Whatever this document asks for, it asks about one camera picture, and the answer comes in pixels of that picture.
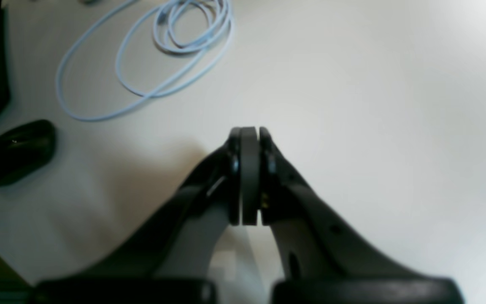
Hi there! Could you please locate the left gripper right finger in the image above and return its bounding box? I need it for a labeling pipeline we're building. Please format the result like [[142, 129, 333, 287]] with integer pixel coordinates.
[[251, 127, 464, 304]]

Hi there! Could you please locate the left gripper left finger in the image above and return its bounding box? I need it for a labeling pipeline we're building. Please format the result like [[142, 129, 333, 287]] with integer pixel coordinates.
[[32, 128, 244, 304]]

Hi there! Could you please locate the light blue coiled cable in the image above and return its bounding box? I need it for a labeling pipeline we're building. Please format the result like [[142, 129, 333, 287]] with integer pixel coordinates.
[[55, 0, 234, 122]]

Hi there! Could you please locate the black computer mouse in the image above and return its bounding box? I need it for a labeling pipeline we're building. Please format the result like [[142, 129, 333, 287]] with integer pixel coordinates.
[[0, 119, 57, 187]]

